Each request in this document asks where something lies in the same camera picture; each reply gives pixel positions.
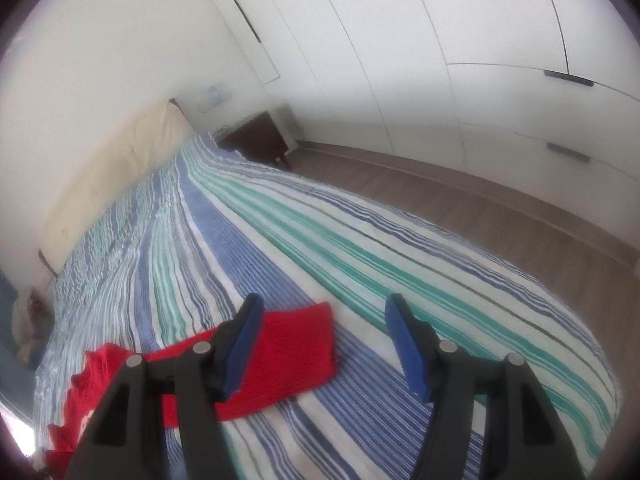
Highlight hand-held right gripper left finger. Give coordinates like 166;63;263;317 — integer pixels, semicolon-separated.
62;292;266;480

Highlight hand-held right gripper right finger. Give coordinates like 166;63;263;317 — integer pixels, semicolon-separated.
385;292;588;480

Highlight red knitted garment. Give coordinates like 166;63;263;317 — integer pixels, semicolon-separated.
42;301;338;471

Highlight striped bed cover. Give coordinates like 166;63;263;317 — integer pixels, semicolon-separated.
32;132;621;480

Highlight dark wooden nightstand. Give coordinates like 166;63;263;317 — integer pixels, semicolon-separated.
217;105;301;171

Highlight cream padded headboard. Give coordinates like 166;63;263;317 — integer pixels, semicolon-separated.
39;98;197;276

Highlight white wardrobe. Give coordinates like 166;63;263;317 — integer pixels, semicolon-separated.
210;0;640;271

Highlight grey wardrobe handle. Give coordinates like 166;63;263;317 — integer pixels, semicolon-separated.
544;69;595;87
546;142;592;164

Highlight white wall socket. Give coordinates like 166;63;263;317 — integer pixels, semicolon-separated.
197;82;233;111

